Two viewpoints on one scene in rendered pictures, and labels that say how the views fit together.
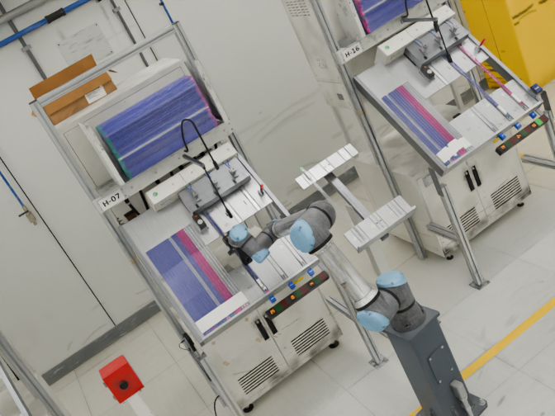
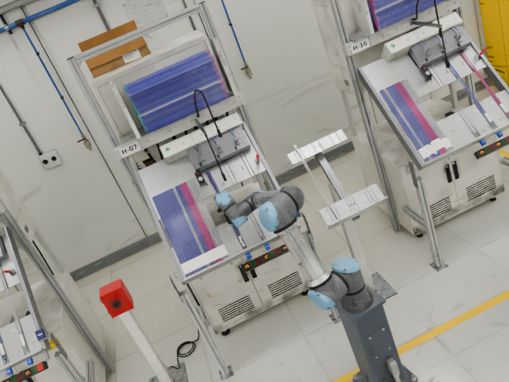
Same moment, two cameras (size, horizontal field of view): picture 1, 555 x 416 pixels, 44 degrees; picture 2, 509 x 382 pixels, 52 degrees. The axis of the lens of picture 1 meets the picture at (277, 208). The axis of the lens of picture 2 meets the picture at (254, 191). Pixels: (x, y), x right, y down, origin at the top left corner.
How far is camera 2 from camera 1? 0.57 m
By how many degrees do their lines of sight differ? 9
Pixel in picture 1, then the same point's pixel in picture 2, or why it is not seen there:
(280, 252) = not seen: hidden behind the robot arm
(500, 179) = (477, 176)
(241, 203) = (238, 167)
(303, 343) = (278, 289)
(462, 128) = (447, 129)
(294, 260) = not seen: hidden behind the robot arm
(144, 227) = (155, 175)
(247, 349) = (229, 286)
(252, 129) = (277, 95)
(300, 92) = (323, 68)
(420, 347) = (362, 327)
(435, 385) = (371, 360)
